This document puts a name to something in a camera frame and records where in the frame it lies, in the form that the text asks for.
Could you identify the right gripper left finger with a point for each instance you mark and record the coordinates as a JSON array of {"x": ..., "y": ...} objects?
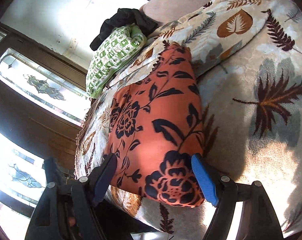
[{"x": 66, "y": 211}]

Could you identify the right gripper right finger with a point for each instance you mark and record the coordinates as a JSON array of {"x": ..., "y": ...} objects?
[{"x": 258, "y": 218}]

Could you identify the orange floral garment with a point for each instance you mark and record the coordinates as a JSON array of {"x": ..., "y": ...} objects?
[{"x": 155, "y": 127}]

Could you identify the stained glass window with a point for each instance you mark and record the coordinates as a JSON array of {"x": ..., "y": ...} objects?
[{"x": 40, "y": 116}]

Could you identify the leaf pattern bed blanket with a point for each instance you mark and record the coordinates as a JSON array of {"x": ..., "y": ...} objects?
[{"x": 246, "y": 56}]

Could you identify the green white patterned pillow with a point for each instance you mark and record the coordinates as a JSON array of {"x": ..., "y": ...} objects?
[{"x": 115, "y": 52}]

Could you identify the black garment on pillow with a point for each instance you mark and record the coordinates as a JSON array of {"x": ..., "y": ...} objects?
[{"x": 123, "y": 17}]

